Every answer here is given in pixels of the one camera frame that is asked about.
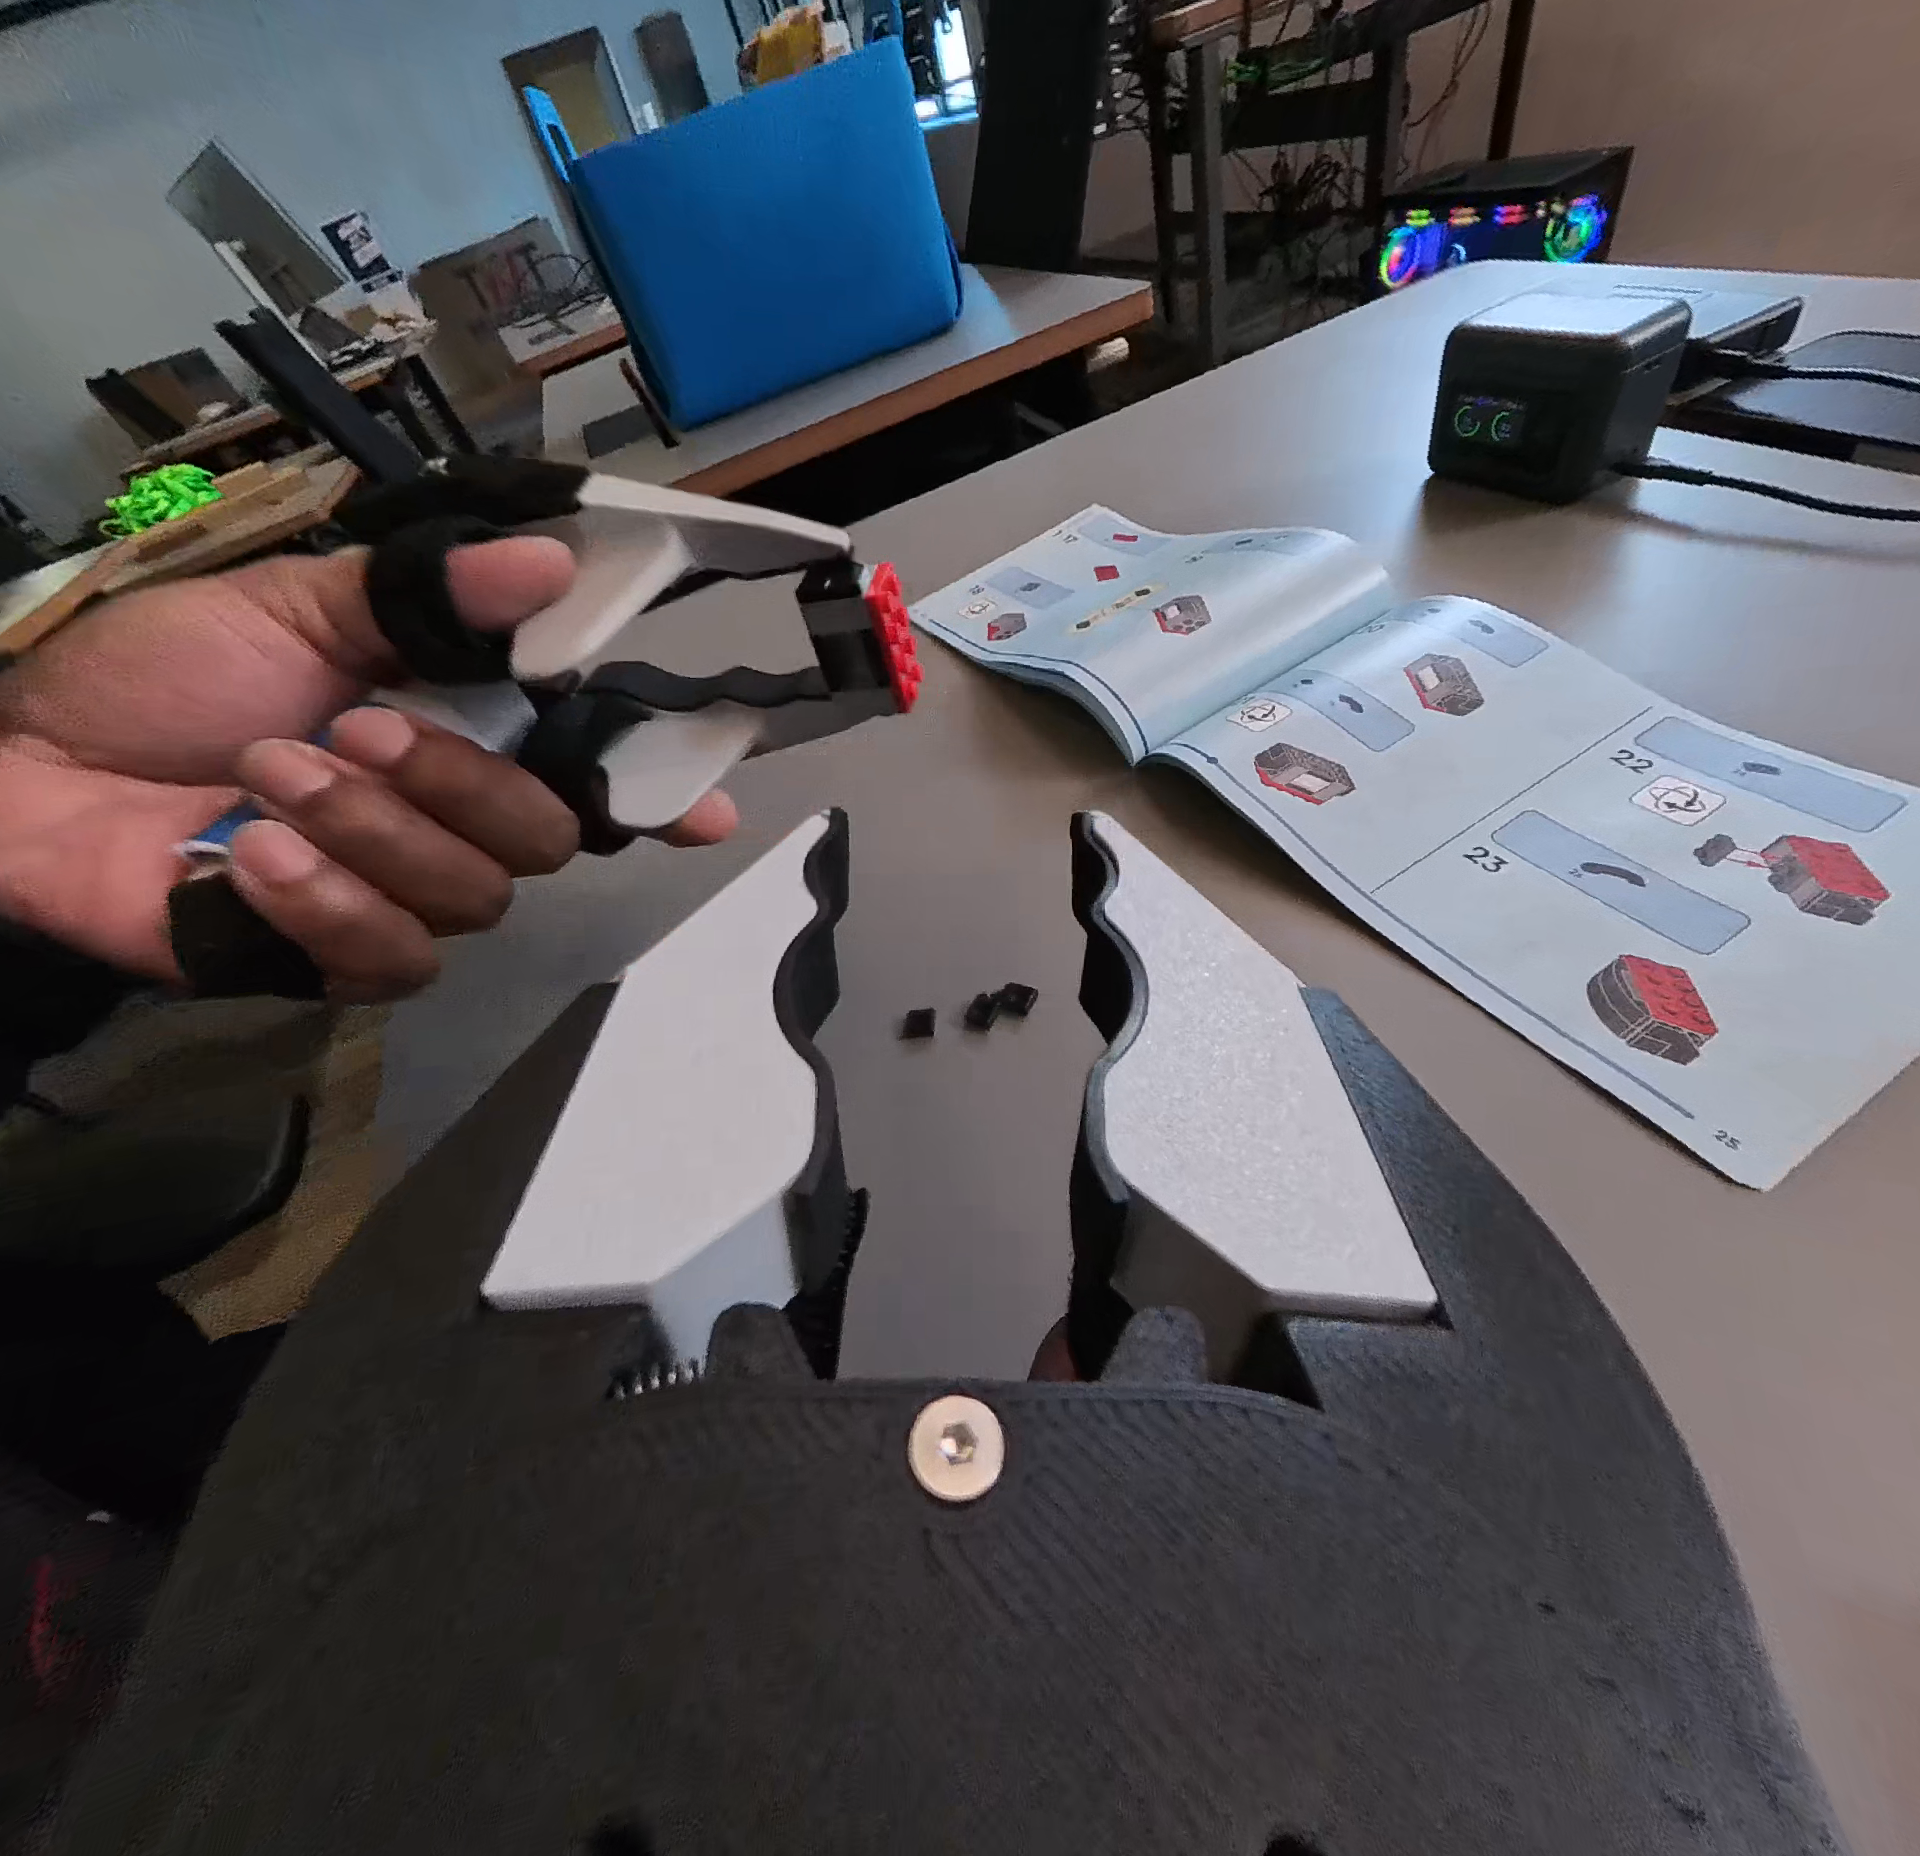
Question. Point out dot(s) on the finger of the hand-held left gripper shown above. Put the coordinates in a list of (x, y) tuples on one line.
[(722, 525), (706, 700)]

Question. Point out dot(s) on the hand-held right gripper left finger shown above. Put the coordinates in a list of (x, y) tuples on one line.
[(662, 1137)]

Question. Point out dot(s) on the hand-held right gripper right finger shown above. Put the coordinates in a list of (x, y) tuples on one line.
[(1259, 1137)]

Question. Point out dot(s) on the red and grey brick assembly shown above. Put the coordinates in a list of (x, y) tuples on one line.
[(885, 635)]

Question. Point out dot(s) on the grey desk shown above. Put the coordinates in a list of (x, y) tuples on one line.
[(1201, 461)]

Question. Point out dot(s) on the person's left hand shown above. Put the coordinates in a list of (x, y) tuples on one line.
[(179, 685)]

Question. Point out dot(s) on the brown cardboard piece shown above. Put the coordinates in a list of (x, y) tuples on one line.
[(255, 513)]

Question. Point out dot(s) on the cardboard box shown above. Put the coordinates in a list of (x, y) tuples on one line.
[(495, 288)]

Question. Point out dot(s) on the blue felt storage bin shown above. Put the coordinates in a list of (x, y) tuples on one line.
[(766, 236)]

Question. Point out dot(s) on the green ribbon bundle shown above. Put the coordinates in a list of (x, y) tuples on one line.
[(151, 503)]

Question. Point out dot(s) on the silver monitor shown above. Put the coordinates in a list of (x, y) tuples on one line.
[(255, 221)]

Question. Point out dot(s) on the grey table with wooden edge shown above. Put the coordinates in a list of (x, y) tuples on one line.
[(1019, 325)]

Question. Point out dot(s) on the light blue instruction booklet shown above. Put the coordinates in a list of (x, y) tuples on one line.
[(1501, 836)]

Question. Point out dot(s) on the yellow bag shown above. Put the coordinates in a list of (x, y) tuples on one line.
[(783, 49)]

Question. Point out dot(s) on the black panel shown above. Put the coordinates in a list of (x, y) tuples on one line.
[(1044, 116)]

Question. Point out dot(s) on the person's black clothing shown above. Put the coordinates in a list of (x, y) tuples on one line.
[(91, 1437)]

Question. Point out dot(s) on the equipment rack with green lights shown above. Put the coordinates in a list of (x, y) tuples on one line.
[(1320, 102)]

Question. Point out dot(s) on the black power adapter box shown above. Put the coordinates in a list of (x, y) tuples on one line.
[(1560, 371)]

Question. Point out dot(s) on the desktop computer with coloured lights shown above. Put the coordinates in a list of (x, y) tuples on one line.
[(1501, 221)]

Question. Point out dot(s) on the black flat dock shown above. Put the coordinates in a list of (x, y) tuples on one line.
[(1845, 401)]

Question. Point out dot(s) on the dark wall poster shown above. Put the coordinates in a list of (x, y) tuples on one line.
[(361, 248)]

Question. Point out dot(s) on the framed wall picture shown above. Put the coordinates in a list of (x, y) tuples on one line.
[(577, 86)]

